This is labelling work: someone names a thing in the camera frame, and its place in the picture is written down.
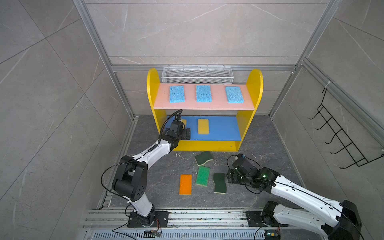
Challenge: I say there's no yellow rectangular sponge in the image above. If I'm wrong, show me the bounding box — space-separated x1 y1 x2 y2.
198 119 210 135

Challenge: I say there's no light blue cellulose sponge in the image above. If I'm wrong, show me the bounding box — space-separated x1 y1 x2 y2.
225 87 244 104

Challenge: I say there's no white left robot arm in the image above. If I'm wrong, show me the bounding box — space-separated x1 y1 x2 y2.
112 128 191 227

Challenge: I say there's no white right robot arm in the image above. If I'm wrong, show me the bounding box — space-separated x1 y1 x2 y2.
227 167 363 240

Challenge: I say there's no blue lower shelf board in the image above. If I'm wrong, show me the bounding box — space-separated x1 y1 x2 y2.
182 116 242 141

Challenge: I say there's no yellow shelf unit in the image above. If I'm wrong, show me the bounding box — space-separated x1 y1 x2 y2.
147 69 264 152

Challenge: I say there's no dark green wavy sponge front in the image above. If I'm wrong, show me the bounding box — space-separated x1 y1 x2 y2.
213 173 227 194

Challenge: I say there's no dark green wavy sponge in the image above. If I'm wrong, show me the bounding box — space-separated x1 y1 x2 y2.
213 173 227 194
195 151 214 166

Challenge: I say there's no bright green sponge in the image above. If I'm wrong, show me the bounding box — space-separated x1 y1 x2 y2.
196 166 210 187

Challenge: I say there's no orange sponge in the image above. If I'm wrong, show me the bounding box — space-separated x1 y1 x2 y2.
179 175 193 196

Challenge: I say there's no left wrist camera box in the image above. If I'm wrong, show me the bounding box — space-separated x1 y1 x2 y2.
170 120 185 135

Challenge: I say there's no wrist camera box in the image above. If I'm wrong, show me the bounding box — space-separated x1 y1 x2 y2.
232 154 261 177
170 120 185 135

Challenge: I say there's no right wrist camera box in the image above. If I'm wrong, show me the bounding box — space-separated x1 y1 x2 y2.
232 154 261 177

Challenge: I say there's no black corrugated cable hose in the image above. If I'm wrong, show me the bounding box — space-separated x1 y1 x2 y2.
157 109 184 145

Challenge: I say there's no white wire mesh basket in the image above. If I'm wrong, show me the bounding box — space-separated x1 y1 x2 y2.
161 67 234 84

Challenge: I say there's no black wire hook rack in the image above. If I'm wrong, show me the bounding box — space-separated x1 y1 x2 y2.
308 88 384 170

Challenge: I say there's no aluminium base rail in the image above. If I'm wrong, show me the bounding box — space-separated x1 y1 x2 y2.
80 209 322 240

